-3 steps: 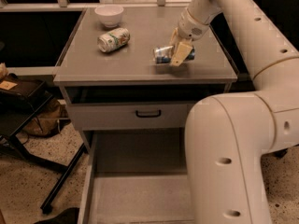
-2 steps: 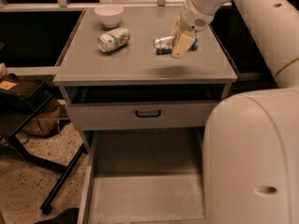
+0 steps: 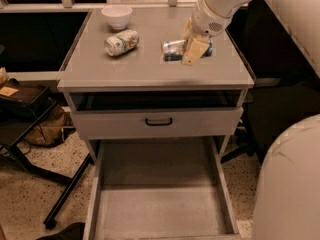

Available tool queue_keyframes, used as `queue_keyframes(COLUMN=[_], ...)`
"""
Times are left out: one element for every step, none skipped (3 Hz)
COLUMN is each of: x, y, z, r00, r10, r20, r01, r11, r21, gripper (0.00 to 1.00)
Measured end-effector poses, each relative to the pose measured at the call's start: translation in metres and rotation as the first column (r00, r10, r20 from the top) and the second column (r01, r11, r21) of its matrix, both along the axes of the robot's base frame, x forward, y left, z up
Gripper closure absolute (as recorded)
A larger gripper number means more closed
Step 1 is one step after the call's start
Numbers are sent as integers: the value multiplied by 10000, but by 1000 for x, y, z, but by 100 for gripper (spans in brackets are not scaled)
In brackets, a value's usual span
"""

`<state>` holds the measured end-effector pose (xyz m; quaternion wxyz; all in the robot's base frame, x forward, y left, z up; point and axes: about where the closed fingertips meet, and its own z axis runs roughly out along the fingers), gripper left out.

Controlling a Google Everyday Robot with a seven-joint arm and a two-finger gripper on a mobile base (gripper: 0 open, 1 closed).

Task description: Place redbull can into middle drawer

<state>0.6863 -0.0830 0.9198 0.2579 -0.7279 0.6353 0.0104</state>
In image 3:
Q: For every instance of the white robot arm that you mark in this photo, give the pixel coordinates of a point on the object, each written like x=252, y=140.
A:
x=287, y=204

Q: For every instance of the brown bag on floor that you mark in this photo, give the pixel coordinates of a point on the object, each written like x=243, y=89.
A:
x=52, y=130

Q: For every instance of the grey drawer cabinet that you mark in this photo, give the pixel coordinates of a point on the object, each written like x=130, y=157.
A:
x=142, y=80

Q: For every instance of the black drawer handle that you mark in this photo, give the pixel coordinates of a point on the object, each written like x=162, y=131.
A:
x=158, y=122

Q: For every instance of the dark object on floor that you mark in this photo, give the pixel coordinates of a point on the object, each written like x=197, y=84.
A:
x=74, y=231

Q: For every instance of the closed grey upper drawer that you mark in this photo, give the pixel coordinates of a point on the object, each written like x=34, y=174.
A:
x=125, y=124

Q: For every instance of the open grey middle drawer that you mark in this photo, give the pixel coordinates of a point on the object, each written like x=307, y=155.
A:
x=160, y=189

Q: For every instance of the white ceramic bowl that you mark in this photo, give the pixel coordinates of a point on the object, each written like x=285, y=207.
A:
x=117, y=16

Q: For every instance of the blue silver redbull can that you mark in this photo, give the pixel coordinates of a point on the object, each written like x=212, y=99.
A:
x=174, y=50

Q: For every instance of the green and white soda can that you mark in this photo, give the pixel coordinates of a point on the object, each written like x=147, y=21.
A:
x=121, y=43

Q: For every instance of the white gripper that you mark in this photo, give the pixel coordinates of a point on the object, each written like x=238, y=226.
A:
x=207, y=23

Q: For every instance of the yellow sticky note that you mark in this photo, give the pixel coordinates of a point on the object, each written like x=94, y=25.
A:
x=7, y=91

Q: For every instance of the black side table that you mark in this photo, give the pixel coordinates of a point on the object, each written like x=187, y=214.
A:
x=21, y=112

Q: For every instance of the black office chair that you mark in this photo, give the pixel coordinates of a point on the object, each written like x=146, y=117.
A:
x=286, y=90

